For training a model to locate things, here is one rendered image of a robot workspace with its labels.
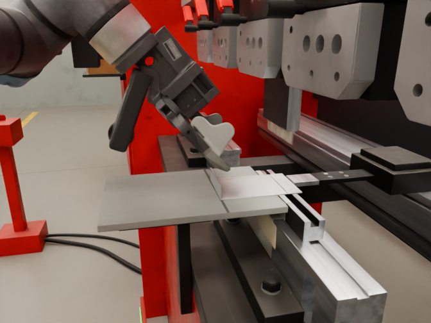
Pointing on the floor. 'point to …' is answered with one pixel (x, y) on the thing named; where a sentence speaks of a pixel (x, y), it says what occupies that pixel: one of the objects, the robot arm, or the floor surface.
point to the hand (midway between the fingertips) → (215, 161)
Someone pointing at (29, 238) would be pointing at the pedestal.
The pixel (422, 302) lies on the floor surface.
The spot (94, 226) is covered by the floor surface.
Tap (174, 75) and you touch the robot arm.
